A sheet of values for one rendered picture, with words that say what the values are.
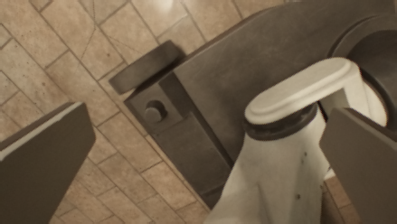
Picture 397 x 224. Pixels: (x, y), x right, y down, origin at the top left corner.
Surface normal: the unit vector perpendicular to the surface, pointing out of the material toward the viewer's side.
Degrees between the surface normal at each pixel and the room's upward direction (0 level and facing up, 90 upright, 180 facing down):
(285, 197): 90
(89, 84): 0
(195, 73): 0
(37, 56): 0
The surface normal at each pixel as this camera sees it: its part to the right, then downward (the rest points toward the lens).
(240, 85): -0.02, 0.39
